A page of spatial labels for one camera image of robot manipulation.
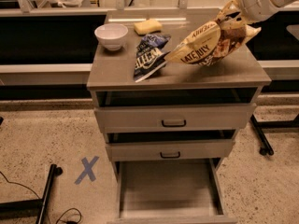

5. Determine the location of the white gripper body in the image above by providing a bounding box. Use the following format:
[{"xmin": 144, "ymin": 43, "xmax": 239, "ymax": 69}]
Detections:
[{"xmin": 237, "ymin": 0, "xmax": 278, "ymax": 23}]

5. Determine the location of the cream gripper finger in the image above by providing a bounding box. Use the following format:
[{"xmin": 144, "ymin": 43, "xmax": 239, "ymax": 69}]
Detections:
[
  {"xmin": 229, "ymin": 12, "xmax": 249, "ymax": 24},
  {"xmin": 216, "ymin": 0, "xmax": 240, "ymax": 21}
]

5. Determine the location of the brown chip bag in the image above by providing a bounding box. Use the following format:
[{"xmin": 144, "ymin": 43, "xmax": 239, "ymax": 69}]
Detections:
[{"xmin": 165, "ymin": 18, "xmax": 261, "ymax": 66}]

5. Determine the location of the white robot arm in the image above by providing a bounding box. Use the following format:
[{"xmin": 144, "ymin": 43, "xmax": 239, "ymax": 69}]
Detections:
[{"xmin": 217, "ymin": 0, "xmax": 298, "ymax": 24}]

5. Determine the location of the blue chip bag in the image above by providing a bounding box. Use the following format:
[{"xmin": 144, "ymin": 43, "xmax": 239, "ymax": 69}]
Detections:
[{"xmin": 134, "ymin": 34, "xmax": 171, "ymax": 82}]

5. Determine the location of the top grey drawer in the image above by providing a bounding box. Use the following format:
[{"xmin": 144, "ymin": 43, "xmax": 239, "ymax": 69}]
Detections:
[{"xmin": 94, "ymin": 104, "xmax": 256, "ymax": 133}]

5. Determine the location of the grey drawer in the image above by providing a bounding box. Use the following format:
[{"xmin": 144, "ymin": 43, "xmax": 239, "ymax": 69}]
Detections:
[
  {"xmin": 106, "ymin": 139, "xmax": 235, "ymax": 161},
  {"xmin": 107, "ymin": 159, "xmax": 237, "ymax": 224},
  {"xmin": 94, "ymin": 104, "xmax": 256, "ymax": 133}
]

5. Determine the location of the grey drawer cabinet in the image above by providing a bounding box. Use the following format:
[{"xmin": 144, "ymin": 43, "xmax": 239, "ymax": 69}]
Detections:
[{"xmin": 86, "ymin": 8, "xmax": 272, "ymax": 224}]

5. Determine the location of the middle grey drawer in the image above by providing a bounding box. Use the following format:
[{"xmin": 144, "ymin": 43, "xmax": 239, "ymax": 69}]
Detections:
[{"xmin": 106, "ymin": 139, "xmax": 235, "ymax": 161}]

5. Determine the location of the bottom grey drawer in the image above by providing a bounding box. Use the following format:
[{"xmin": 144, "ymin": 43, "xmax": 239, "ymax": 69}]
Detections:
[{"xmin": 107, "ymin": 159, "xmax": 237, "ymax": 224}]

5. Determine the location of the yellow sponge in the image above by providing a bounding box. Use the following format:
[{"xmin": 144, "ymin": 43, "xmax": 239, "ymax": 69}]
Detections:
[{"xmin": 134, "ymin": 19, "xmax": 163, "ymax": 35}]

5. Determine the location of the white bowl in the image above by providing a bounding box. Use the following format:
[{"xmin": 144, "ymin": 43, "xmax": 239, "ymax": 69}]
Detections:
[{"xmin": 94, "ymin": 23, "xmax": 128, "ymax": 51}]

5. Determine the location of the black stand leg right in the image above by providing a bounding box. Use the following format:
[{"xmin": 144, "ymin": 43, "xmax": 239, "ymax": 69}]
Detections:
[{"xmin": 250, "ymin": 115, "xmax": 299, "ymax": 156}]

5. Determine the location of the black stand leg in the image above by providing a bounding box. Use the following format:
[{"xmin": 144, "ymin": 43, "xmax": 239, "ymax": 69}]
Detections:
[
  {"xmin": 0, "ymin": 164, "xmax": 63, "ymax": 224},
  {"xmin": 250, "ymin": 115, "xmax": 299, "ymax": 156}
]

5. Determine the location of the blue tape cross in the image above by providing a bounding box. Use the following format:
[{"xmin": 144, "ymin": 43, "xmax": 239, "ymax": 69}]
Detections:
[{"xmin": 75, "ymin": 156, "xmax": 99, "ymax": 185}]

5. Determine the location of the black stand leg left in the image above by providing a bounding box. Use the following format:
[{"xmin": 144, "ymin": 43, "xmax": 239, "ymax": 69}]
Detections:
[{"xmin": 0, "ymin": 164, "xmax": 63, "ymax": 224}]

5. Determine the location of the black top drawer handle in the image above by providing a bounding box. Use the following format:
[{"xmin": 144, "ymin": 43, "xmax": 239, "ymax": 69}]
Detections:
[{"xmin": 161, "ymin": 119, "xmax": 187, "ymax": 128}]

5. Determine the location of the black floor cable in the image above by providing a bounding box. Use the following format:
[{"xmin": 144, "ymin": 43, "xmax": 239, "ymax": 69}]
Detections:
[{"xmin": 0, "ymin": 170, "xmax": 84, "ymax": 224}]

